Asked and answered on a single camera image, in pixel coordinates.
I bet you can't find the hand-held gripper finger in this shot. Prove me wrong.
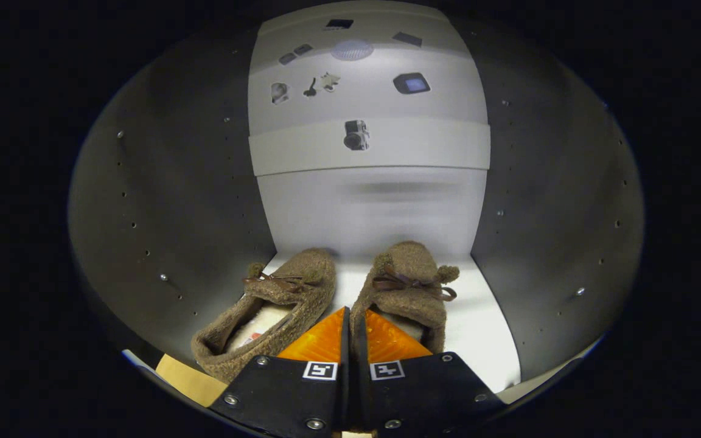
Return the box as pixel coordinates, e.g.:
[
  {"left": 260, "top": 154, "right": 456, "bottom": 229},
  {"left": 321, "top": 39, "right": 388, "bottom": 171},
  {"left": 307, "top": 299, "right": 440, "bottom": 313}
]
[
  {"left": 209, "top": 307, "right": 350, "bottom": 438},
  {"left": 350, "top": 309, "right": 506, "bottom": 436}
]

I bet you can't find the brown fuzzy shoe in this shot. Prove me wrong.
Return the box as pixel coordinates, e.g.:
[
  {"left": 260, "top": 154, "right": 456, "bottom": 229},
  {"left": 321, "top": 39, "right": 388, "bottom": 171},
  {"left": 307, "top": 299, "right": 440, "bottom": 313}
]
[
  {"left": 191, "top": 248, "right": 337, "bottom": 384},
  {"left": 350, "top": 241, "right": 459, "bottom": 355}
]

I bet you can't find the dark grey shoe cabinet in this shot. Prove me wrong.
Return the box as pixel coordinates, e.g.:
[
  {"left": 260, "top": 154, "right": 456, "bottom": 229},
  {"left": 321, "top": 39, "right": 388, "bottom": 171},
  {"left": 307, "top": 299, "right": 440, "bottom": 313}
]
[{"left": 68, "top": 0, "right": 646, "bottom": 420}]

